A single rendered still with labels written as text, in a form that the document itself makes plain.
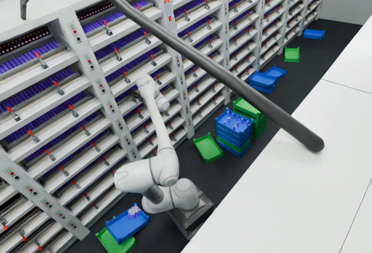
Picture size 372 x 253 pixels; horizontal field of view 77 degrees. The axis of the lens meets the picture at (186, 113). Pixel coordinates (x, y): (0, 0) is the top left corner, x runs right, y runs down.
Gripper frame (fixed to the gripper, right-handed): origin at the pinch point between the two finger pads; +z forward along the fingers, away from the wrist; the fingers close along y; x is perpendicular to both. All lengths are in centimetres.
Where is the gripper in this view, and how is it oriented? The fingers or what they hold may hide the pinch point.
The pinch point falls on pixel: (132, 93)
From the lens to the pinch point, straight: 188.5
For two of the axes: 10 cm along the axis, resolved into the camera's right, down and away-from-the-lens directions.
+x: -2.7, -7.8, -5.7
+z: -6.9, -2.6, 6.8
